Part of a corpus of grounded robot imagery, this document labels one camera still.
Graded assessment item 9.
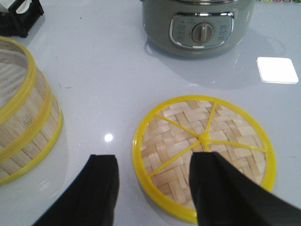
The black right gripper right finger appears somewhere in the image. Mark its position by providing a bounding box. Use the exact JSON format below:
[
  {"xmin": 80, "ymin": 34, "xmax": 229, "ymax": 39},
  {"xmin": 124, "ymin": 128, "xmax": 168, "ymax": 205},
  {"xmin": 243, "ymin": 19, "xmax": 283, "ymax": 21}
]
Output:
[{"xmin": 189, "ymin": 152, "xmax": 301, "ymax": 226}]

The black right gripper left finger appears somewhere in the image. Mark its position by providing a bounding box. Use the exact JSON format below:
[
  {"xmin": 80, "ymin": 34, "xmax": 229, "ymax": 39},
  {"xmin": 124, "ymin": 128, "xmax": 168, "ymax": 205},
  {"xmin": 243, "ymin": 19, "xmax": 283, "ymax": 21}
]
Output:
[{"xmin": 34, "ymin": 155, "xmax": 119, "ymax": 226}]

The woven bamboo steamer lid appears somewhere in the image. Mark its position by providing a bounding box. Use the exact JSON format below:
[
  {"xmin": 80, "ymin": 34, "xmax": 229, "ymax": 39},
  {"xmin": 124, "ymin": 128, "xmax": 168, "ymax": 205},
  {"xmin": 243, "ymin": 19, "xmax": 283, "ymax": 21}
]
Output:
[{"xmin": 132, "ymin": 95, "xmax": 276, "ymax": 224}]

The bamboo steamer basket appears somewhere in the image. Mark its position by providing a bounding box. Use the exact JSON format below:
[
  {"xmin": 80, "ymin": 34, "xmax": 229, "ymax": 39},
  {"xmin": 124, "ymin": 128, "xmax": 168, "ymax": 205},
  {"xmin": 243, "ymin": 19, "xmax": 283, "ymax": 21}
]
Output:
[
  {"xmin": 0, "ymin": 94, "xmax": 64, "ymax": 186},
  {"xmin": 0, "ymin": 36, "xmax": 54, "ymax": 163}
]

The grey-green electric cooking pot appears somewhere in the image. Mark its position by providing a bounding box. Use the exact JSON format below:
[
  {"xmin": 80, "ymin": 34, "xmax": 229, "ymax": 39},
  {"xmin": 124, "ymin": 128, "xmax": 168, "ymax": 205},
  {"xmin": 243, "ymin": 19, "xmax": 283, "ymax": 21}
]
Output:
[{"xmin": 142, "ymin": 0, "xmax": 255, "ymax": 57}]

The black bowl rack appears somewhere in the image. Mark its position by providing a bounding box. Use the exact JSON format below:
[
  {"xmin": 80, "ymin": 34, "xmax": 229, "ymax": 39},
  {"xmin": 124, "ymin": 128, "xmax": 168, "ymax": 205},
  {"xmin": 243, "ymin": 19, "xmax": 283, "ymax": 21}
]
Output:
[{"xmin": 0, "ymin": 0, "xmax": 44, "ymax": 38}]

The coloured sticker strip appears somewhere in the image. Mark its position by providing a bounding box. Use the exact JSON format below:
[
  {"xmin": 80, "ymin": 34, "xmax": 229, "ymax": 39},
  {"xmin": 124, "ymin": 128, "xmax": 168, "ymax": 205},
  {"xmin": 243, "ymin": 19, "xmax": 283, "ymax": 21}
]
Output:
[{"xmin": 256, "ymin": 0, "xmax": 301, "ymax": 4}]

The white bowl rightmost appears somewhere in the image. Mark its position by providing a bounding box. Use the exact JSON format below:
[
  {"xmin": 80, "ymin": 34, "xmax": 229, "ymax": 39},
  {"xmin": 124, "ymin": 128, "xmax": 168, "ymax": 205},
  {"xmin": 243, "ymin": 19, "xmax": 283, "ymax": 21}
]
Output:
[{"xmin": 0, "ymin": 0, "xmax": 32, "ymax": 15}]

